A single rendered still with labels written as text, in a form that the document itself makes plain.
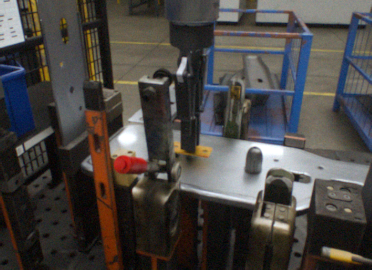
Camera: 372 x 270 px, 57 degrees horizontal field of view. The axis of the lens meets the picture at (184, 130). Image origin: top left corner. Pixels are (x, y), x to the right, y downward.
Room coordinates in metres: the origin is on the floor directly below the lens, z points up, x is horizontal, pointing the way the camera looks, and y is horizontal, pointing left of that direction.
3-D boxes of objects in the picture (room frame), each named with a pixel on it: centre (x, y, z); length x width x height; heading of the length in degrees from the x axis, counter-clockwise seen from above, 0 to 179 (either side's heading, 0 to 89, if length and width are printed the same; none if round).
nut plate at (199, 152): (0.59, -0.01, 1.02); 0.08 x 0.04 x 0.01; 71
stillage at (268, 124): (2.81, -0.52, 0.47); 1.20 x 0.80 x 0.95; 169
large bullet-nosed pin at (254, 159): (0.54, -0.13, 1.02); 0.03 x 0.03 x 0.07
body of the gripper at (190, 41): (0.59, -0.01, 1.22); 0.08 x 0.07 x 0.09; 161
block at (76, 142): (0.68, 0.23, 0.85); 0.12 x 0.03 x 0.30; 161
